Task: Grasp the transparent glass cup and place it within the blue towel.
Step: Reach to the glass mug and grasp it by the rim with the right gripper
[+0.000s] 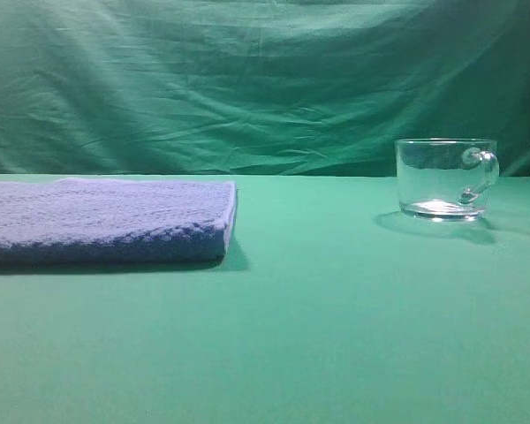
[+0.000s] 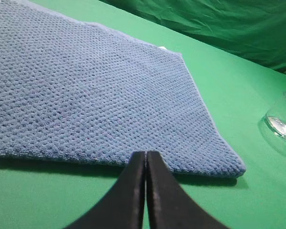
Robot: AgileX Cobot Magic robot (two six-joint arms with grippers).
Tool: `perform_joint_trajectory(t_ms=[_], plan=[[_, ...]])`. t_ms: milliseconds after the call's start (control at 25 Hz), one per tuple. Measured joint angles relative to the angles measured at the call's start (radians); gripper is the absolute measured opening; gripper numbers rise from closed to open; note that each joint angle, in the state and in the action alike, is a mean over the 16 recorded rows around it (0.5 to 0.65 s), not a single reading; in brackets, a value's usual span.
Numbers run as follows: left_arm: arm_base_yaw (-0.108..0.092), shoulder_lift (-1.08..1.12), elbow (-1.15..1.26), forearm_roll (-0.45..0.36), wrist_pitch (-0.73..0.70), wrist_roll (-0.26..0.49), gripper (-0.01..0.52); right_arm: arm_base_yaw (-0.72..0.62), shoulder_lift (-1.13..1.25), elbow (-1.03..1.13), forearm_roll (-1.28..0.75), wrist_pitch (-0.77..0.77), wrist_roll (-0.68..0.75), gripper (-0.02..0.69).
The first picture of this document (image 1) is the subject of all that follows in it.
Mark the green fabric backdrop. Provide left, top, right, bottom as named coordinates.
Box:
left=0, top=1, right=530, bottom=177

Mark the folded blue towel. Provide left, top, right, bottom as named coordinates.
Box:
left=0, top=178, right=237, bottom=266

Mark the transparent glass cup with handle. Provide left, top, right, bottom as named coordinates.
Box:
left=394, top=138, right=500, bottom=221

